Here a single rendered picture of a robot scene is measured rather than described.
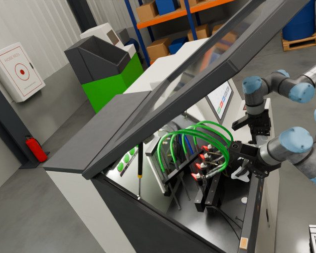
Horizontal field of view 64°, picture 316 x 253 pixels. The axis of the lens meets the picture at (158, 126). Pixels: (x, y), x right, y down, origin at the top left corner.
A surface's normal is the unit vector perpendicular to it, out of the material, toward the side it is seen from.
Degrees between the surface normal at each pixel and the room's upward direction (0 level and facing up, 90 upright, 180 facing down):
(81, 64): 90
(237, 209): 0
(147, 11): 90
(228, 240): 0
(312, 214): 0
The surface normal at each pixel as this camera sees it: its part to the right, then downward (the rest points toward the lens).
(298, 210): -0.32, -0.81
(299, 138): 0.21, -0.42
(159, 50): -0.35, 0.58
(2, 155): 0.91, -0.11
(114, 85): -0.15, 0.55
